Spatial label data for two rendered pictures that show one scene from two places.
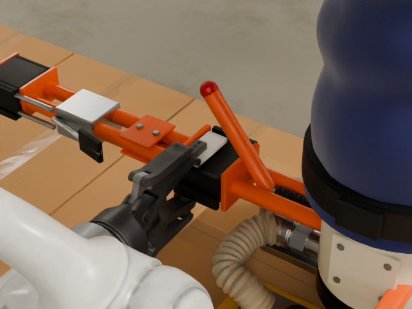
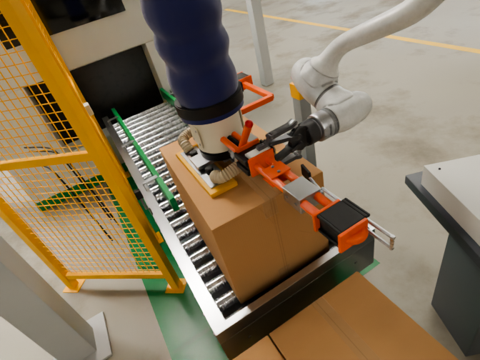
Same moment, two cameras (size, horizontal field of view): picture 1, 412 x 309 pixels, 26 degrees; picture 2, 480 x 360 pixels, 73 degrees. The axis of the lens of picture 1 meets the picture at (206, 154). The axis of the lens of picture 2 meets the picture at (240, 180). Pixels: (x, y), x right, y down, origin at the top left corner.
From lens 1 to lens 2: 1.64 m
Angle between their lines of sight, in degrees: 99
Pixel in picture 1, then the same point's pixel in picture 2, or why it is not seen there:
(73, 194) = not seen: outside the picture
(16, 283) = (346, 93)
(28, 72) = (332, 213)
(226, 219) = (252, 198)
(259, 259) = (251, 180)
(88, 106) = (300, 186)
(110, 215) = (308, 121)
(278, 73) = not seen: outside the picture
